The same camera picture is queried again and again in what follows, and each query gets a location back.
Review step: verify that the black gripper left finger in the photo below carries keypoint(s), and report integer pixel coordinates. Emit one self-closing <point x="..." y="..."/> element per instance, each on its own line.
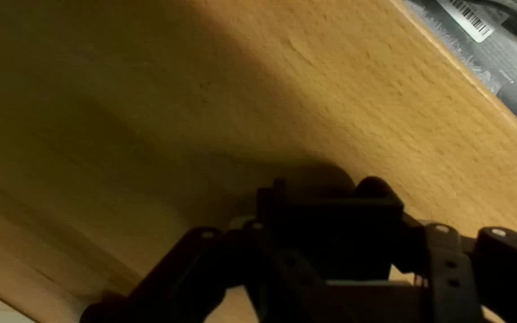
<point x="195" y="277"/>

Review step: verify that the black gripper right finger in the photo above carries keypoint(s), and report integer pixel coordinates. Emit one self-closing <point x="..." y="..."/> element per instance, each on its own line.
<point x="464" y="275"/>

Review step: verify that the grey metal drawer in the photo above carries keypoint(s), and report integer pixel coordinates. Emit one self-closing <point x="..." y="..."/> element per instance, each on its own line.
<point x="482" y="35"/>

